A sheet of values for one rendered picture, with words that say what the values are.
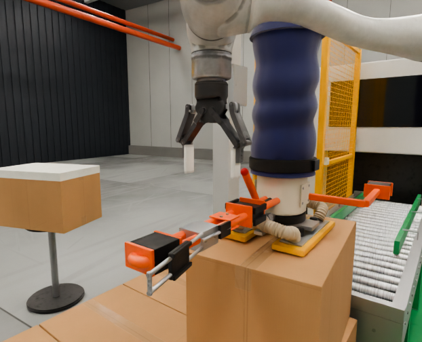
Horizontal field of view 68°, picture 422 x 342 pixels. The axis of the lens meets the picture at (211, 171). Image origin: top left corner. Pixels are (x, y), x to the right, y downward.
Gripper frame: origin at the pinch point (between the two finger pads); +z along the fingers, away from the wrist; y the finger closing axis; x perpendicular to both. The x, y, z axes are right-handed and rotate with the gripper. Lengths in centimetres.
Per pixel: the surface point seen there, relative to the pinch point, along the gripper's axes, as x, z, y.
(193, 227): 6.2, 12.2, 0.3
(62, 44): -552, -296, 1093
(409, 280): -110, 61, -34
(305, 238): -34.2, 23.9, -10.9
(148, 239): 18.6, 11.4, 1.1
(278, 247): -25.3, 25.2, -6.1
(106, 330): -6, 67, 54
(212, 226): 3.1, 12.2, -2.9
